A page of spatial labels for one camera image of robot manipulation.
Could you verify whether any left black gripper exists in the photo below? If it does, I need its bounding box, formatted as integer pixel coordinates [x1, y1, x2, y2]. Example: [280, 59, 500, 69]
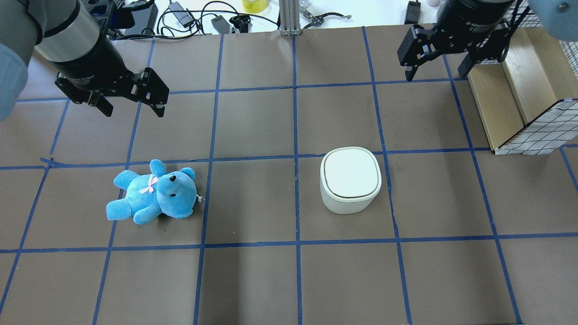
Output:
[54, 36, 169, 118]

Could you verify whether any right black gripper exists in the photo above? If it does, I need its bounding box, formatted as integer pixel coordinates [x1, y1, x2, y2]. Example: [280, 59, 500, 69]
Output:
[397, 0, 514, 82]

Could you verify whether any white trash can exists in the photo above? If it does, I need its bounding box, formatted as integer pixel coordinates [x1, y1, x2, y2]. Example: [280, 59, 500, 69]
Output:
[320, 147, 382, 214]

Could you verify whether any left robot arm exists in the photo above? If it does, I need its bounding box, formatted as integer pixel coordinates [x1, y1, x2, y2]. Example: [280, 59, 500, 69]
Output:
[0, 0, 169, 120]

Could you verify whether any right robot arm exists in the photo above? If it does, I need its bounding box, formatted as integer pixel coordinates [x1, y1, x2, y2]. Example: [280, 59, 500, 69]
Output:
[397, 0, 577, 82]

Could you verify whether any wooden box with grid cloth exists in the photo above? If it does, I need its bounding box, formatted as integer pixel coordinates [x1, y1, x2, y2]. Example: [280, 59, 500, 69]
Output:
[468, 27, 578, 156]

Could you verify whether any black power adapter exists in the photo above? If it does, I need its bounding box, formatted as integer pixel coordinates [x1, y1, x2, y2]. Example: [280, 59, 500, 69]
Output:
[168, 1, 194, 28]

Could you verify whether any blue teddy bear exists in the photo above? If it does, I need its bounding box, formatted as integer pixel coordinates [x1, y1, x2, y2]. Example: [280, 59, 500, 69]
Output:
[106, 160, 204, 225]

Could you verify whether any yellow tape roll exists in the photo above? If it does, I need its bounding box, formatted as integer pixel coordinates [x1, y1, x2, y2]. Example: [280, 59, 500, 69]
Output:
[241, 0, 269, 14]

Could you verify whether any aluminium frame post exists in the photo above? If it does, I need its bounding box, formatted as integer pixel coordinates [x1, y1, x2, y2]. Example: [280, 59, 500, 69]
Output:
[279, 0, 302, 36]

